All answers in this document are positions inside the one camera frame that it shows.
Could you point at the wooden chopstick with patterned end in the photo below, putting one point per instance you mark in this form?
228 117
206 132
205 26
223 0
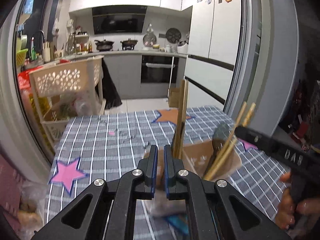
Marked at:
252 110

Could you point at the white refrigerator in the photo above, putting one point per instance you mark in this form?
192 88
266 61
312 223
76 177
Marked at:
212 30

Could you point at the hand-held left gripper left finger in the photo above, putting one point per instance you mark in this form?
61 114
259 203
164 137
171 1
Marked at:
155 160

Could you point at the white knife block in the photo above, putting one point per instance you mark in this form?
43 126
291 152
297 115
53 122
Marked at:
46 52

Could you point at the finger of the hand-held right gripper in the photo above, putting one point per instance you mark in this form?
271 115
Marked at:
255 138

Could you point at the black wok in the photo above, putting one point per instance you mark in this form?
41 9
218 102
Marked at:
104 45
129 43

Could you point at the black range hood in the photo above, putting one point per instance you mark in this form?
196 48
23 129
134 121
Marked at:
117 22

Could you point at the seasoning rack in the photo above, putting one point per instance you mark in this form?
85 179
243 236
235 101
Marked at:
78 43

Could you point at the white pole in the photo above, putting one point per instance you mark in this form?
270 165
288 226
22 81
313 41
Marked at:
171 72

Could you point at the yellow oil bottle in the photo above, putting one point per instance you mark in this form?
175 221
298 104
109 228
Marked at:
37 105

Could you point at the round steamer rack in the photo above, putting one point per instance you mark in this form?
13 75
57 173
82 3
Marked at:
149 40

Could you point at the beige flower-hole storage cart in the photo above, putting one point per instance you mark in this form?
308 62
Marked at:
57 80

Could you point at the person's right hand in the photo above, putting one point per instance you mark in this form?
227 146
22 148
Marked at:
287 210

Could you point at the round dark baking pan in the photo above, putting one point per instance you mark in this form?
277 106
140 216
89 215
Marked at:
173 35

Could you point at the white hanging plastic bag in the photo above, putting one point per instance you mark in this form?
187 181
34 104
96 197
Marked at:
55 26

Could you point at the black hanging cloth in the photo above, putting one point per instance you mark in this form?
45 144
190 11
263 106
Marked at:
110 90

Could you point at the black built-in oven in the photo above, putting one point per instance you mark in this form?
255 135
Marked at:
155 72

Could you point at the red box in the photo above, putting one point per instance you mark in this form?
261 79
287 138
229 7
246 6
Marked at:
23 80

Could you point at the cardboard box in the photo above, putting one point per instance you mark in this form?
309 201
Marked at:
173 97

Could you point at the dark red bag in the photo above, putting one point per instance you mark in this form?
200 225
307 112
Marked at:
302 115

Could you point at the green plastic basket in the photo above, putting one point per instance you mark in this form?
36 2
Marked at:
21 57

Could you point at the kitchen faucet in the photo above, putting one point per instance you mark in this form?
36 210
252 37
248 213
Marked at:
37 33

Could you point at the sliding glass door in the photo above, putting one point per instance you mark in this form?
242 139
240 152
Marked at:
247 55

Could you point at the kitchen counter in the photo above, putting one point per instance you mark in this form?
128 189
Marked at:
150 52

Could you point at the pink plastic stool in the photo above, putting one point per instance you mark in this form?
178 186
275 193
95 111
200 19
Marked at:
10 187

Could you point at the clear plastic bag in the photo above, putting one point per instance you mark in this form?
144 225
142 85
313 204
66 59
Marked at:
80 103

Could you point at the clear bag of tan lumps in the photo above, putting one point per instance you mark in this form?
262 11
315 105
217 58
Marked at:
31 212

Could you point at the grey plaid star tablecloth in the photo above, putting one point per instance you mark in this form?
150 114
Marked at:
100 135

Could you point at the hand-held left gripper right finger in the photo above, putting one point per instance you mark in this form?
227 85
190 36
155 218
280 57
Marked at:
167 160

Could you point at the beige plastic utensil holder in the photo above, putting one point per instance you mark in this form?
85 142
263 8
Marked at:
197 155

